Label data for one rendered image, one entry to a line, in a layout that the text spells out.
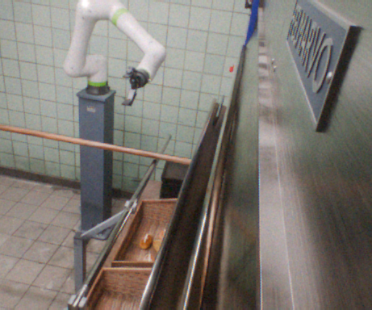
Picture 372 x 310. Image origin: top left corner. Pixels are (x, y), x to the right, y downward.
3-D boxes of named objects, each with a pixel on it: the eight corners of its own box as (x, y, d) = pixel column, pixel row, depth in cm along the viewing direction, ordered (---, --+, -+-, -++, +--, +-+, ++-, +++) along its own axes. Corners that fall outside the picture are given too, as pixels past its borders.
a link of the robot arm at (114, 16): (95, 14, 215) (100, -7, 207) (113, 14, 223) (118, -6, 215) (112, 31, 208) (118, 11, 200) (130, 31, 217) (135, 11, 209)
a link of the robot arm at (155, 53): (127, 32, 216) (113, 28, 207) (135, 14, 210) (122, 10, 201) (163, 69, 202) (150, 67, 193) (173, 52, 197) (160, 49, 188)
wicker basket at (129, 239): (214, 232, 226) (221, 196, 214) (202, 307, 177) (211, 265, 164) (140, 217, 231) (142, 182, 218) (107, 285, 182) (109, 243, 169)
